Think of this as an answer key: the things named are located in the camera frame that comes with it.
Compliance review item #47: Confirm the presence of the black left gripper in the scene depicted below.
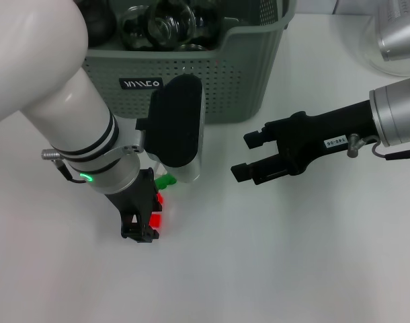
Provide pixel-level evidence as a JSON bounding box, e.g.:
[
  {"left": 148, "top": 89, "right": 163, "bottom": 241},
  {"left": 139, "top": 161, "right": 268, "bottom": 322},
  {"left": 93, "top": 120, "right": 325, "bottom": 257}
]
[{"left": 106, "top": 169, "right": 164, "bottom": 245}]

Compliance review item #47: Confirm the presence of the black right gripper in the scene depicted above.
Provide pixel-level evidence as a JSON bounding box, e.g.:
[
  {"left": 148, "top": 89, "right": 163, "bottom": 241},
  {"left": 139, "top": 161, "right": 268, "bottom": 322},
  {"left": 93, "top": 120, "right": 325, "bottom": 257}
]
[{"left": 231, "top": 100, "right": 377, "bottom": 186}]

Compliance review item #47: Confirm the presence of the grey-green perforated storage bin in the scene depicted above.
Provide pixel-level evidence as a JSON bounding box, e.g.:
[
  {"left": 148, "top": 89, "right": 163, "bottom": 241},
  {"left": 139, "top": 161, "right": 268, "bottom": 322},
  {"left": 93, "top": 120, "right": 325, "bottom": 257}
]
[{"left": 83, "top": 0, "right": 297, "bottom": 124}]

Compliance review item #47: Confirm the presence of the green toy brick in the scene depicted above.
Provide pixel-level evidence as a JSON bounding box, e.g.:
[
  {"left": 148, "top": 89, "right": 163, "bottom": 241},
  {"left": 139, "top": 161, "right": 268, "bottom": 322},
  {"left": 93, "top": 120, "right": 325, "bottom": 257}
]
[{"left": 156, "top": 174, "right": 177, "bottom": 190}]

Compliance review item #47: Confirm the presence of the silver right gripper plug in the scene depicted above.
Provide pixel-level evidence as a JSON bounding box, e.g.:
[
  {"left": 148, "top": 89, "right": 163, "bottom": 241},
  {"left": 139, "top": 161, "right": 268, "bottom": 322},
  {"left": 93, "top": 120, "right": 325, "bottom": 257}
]
[{"left": 346, "top": 133, "right": 376, "bottom": 159}]

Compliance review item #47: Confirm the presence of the clear glass carafe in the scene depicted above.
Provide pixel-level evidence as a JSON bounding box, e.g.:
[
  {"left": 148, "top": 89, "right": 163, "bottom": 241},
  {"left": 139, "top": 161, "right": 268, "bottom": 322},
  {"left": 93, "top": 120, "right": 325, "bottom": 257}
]
[{"left": 359, "top": 16, "right": 410, "bottom": 77}]

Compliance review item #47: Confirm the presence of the black round teapot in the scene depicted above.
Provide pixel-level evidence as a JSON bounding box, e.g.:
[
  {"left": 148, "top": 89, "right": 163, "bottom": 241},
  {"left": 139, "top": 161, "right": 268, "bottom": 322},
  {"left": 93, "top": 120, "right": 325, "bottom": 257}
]
[{"left": 86, "top": 0, "right": 118, "bottom": 48}]

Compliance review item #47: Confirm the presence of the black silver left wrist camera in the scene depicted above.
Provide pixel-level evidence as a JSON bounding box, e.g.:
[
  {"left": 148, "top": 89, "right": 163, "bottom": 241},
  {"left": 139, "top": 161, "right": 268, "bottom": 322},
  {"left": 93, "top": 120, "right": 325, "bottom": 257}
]
[{"left": 136, "top": 74, "right": 206, "bottom": 183}]

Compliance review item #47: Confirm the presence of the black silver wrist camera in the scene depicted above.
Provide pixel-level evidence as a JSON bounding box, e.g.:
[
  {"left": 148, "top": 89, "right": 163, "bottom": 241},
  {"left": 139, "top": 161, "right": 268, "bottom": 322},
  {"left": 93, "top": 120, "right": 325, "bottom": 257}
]
[
  {"left": 136, "top": 74, "right": 206, "bottom": 183},
  {"left": 376, "top": 0, "right": 410, "bottom": 63}
]

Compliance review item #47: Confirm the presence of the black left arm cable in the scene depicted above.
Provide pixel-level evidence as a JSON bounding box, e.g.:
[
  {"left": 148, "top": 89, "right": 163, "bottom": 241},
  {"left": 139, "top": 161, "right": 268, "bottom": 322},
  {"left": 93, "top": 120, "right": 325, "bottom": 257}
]
[{"left": 40, "top": 149, "right": 87, "bottom": 184}]

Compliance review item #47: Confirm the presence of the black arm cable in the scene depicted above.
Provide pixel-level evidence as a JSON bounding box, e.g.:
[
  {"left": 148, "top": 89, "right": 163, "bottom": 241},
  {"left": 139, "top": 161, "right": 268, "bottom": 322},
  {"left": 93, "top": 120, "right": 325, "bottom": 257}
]
[
  {"left": 371, "top": 143, "right": 410, "bottom": 162},
  {"left": 40, "top": 149, "right": 87, "bottom": 184}
]

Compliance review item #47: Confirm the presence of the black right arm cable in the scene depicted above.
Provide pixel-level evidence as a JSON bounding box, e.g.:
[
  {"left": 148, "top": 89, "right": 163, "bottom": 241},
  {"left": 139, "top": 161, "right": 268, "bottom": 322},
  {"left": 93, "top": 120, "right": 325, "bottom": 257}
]
[{"left": 371, "top": 143, "right": 410, "bottom": 162}]

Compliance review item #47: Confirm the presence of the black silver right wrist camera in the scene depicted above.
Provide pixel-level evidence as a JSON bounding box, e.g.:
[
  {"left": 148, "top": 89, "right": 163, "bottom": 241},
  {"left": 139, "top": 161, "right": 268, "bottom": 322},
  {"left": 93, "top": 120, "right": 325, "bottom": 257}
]
[{"left": 376, "top": 0, "right": 410, "bottom": 63}]

